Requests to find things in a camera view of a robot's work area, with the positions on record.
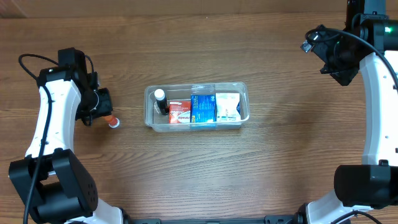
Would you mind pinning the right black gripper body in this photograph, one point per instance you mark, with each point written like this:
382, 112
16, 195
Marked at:
339, 56

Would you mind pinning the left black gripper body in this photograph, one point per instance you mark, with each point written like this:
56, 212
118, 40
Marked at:
94, 104

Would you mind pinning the orange tube white cap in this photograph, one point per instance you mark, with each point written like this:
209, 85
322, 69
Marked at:
112, 121

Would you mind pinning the black tube white cap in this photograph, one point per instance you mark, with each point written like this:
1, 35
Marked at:
161, 100

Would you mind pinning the red medicine box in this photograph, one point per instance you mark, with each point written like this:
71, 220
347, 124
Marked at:
179, 111

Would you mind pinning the white medicine box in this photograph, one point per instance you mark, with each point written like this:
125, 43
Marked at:
228, 107

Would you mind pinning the blue medicine box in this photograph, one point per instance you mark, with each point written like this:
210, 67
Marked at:
203, 110

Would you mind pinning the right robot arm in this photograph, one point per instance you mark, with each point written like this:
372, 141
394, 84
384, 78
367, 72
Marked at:
367, 46

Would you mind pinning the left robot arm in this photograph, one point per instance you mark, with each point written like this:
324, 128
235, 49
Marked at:
52, 183

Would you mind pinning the clear plastic container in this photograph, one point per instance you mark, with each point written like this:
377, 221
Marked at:
180, 92

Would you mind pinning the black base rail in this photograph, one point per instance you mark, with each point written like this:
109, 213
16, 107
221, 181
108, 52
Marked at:
268, 219

